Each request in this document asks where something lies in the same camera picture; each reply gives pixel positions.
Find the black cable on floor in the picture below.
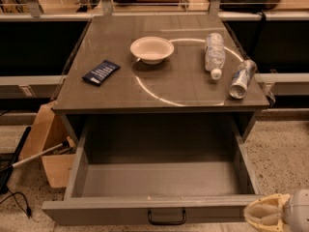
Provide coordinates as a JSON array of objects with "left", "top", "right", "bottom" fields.
[{"left": 0, "top": 184, "right": 33, "bottom": 219}]

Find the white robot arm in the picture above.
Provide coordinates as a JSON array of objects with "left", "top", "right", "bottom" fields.
[{"left": 243, "top": 189, "right": 309, "bottom": 232}]

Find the silver drink can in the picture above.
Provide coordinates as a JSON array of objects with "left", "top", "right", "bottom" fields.
[{"left": 229, "top": 60, "right": 257, "bottom": 100}]

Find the clear plastic water bottle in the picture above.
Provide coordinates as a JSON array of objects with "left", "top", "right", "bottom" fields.
[{"left": 205, "top": 33, "right": 226, "bottom": 80}]

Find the white bowl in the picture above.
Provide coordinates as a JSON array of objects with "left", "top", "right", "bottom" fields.
[{"left": 130, "top": 37, "right": 174, "bottom": 65}]

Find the cardboard box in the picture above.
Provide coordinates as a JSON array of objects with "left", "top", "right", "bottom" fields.
[{"left": 19, "top": 101, "right": 74, "bottom": 188}]

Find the dark blue snack packet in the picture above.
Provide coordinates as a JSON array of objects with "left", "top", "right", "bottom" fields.
[{"left": 82, "top": 60, "right": 120, "bottom": 86}]

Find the grey top drawer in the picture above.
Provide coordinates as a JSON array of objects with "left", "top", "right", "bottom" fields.
[{"left": 42, "top": 113, "right": 262, "bottom": 225}]

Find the grey drawer cabinet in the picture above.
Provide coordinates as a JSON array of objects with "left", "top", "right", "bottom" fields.
[{"left": 51, "top": 14, "right": 270, "bottom": 143}]

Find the white and black stick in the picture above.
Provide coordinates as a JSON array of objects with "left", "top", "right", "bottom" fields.
[{"left": 0, "top": 140, "right": 70, "bottom": 174}]

